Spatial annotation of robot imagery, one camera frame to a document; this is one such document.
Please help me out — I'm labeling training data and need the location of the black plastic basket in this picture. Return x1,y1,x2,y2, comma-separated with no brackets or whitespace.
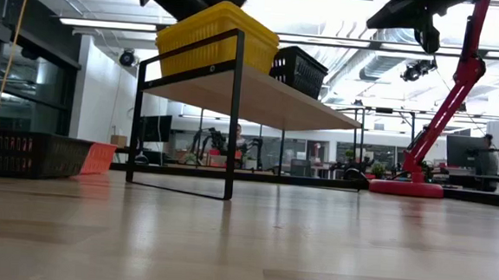
268,44,332,101
0,129,95,184

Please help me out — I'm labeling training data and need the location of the orange plastic basket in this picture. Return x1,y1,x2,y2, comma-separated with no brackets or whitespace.
79,140,119,178

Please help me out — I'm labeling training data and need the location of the background robot station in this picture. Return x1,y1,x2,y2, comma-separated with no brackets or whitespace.
189,125,268,173

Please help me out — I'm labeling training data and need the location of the black ceiling spotlight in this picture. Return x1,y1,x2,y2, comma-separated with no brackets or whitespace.
399,56,439,85

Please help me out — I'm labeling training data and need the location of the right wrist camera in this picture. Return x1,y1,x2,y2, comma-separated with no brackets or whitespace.
412,14,443,56

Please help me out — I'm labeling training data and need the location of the wooden shelf black metal frame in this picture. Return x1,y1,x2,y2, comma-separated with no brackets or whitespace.
124,22,370,210

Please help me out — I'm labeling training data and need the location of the long ceiling light strip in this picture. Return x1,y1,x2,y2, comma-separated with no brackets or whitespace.
59,16,159,33

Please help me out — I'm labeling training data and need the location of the black computer monitor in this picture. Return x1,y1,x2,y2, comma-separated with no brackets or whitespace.
140,114,174,144
444,133,492,172

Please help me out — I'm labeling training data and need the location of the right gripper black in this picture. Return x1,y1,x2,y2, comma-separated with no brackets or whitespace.
366,0,448,33

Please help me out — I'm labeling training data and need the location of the person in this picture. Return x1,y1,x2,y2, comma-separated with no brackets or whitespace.
232,123,248,153
475,133,499,192

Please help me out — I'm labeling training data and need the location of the black round spotlight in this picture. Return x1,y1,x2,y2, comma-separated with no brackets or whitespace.
118,48,137,68

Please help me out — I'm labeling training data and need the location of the green potted plant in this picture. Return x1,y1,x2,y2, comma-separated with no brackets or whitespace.
370,160,389,180

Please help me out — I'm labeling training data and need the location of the cardboard box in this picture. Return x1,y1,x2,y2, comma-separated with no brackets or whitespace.
109,134,129,149

